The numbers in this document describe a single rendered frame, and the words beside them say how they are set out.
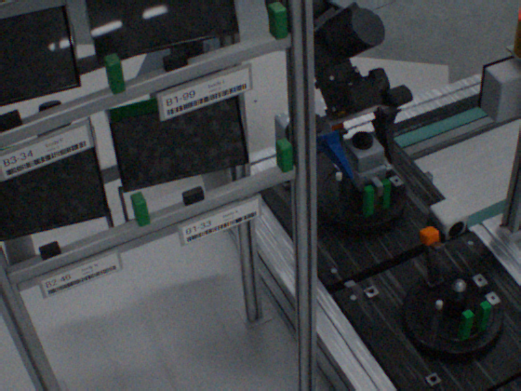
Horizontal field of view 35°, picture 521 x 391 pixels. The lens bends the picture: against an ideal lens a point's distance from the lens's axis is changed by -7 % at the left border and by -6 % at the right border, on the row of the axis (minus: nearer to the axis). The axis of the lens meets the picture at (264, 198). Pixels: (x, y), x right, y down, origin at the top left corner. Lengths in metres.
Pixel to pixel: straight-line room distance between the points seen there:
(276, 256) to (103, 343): 0.29
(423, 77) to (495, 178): 0.36
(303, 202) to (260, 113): 0.75
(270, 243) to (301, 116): 0.47
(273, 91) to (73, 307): 0.60
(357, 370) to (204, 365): 0.25
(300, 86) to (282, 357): 0.56
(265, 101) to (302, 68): 0.87
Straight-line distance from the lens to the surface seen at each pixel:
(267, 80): 1.72
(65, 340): 1.34
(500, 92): 1.13
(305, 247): 0.95
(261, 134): 1.59
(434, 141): 1.48
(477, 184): 1.44
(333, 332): 1.18
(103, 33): 0.77
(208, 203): 0.85
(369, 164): 1.23
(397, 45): 3.32
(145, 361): 1.29
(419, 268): 1.23
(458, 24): 3.48
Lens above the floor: 1.91
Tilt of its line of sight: 45 degrees down
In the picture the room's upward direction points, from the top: 4 degrees counter-clockwise
